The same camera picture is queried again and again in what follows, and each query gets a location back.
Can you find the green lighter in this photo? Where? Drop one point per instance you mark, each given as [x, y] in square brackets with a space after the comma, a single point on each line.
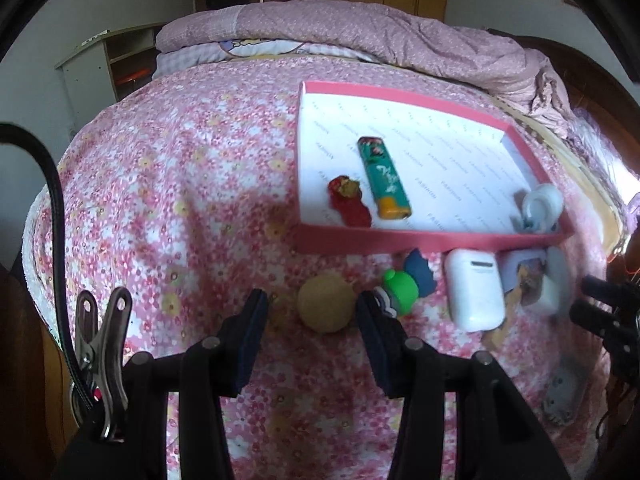
[385, 175]

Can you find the metal spring clip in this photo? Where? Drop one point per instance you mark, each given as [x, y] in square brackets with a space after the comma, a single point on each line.
[100, 350]

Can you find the cartoon picture card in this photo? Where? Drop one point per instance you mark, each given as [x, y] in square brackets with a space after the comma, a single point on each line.
[522, 275]

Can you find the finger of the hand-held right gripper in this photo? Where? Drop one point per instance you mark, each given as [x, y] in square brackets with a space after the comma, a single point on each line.
[595, 317]
[607, 290]

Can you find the white round caster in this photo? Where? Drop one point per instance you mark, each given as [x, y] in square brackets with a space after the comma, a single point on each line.
[542, 202]

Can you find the white earbuds case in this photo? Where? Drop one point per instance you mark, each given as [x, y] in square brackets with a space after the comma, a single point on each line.
[475, 290]

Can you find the green and blue toy figure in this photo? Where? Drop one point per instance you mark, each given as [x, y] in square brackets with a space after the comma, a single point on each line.
[400, 285]

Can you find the white charger plug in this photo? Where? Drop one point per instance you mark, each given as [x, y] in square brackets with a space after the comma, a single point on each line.
[555, 270]

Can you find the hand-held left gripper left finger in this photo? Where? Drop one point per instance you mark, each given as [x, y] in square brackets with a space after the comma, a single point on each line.
[252, 340]

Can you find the pale open shelf cabinet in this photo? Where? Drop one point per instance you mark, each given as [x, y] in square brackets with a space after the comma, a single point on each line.
[85, 75]

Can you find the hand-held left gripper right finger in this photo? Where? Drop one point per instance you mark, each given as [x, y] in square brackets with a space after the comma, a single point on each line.
[372, 345]

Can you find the pink quilt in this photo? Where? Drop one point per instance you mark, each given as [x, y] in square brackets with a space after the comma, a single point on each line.
[400, 35]

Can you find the bamboo mat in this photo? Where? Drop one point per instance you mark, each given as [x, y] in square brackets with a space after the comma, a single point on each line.
[595, 185]

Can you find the pink shallow box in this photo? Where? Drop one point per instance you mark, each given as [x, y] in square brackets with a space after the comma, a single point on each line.
[450, 155]

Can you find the dark wooden headboard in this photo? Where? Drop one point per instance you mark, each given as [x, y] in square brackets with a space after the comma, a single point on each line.
[600, 90]

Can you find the pink floral bed sheet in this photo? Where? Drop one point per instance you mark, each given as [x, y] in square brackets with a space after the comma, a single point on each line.
[175, 185]

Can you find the red figurine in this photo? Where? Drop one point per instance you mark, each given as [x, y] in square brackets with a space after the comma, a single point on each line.
[347, 200]

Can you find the yellow ball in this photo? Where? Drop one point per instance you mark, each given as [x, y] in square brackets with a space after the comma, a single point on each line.
[325, 302]

